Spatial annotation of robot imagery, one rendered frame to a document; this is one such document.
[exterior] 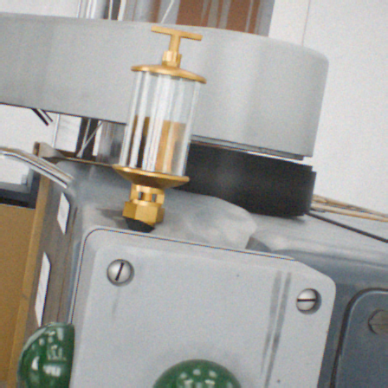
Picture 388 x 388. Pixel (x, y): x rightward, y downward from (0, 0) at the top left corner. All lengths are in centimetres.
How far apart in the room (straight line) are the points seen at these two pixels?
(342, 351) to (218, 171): 13
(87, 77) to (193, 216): 15
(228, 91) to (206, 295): 18
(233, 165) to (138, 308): 18
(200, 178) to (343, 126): 537
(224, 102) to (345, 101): 536
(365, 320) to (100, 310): 11
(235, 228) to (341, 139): 543
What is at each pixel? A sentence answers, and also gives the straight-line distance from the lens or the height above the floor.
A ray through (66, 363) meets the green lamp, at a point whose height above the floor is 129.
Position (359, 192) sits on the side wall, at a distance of 588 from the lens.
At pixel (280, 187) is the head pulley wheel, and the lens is 48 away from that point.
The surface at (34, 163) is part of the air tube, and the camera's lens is 44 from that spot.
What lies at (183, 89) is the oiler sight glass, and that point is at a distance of 37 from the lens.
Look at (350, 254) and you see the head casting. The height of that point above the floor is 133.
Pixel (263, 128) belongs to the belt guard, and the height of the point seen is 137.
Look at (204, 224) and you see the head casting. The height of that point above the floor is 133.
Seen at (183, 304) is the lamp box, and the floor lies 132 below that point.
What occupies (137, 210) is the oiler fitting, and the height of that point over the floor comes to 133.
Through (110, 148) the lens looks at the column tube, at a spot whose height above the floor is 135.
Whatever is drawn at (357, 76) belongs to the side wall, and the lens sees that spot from 586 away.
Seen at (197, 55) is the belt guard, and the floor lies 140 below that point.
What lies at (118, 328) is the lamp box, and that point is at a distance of 30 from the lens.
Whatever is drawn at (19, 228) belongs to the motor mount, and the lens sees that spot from 72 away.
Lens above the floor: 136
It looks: 3 degrees down
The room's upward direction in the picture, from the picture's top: 10 degrees clockwise
